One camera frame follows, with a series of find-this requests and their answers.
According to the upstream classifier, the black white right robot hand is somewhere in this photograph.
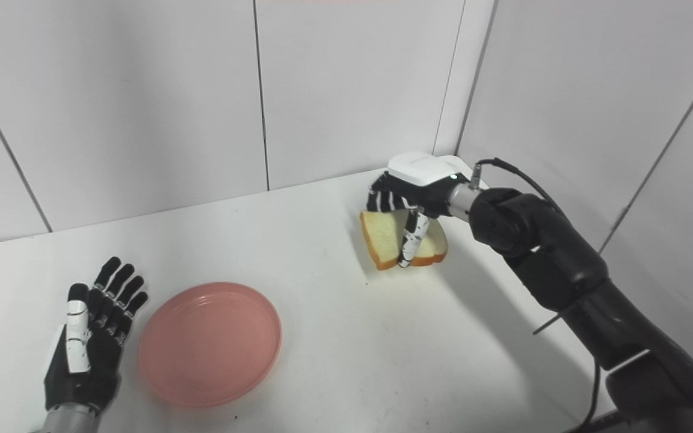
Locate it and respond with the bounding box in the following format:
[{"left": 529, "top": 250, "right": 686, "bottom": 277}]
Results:
[{"left": 366, "top": 152, "right": 473, "bottom": 269}]

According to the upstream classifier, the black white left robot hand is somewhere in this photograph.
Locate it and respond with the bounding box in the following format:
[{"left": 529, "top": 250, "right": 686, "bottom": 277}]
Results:
[{"left": 44, "top": 257, "right": 149, "bottom": 416}]

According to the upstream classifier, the slice of white bread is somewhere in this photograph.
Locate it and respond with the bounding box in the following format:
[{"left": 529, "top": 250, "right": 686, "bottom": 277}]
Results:
[{"left": 359, "top": 209, "right": 448, "bottom": 271}]

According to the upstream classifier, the pink round plate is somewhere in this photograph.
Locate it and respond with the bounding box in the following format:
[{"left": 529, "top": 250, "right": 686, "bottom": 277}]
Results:
[{"left": 138, "top": 282, "right": 283, "bottom": 408}]

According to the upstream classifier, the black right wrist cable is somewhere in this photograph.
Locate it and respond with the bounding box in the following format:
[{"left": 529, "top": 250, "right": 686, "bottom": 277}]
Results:
[{"left": 472, "top": 158, "right": 601, "bottom": 433}]

